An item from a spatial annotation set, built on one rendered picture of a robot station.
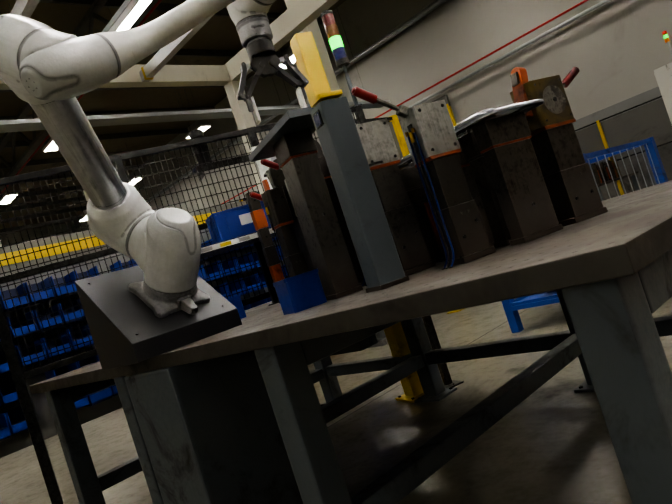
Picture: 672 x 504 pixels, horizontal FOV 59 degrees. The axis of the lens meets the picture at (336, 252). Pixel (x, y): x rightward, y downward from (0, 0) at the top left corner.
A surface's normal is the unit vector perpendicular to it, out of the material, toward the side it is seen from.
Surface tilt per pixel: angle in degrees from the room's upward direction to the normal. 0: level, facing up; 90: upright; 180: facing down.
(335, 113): 90
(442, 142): 90
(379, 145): 90
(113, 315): 42
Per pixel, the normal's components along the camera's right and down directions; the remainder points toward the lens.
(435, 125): 0.39, -0.14
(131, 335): 0.20, -0.86
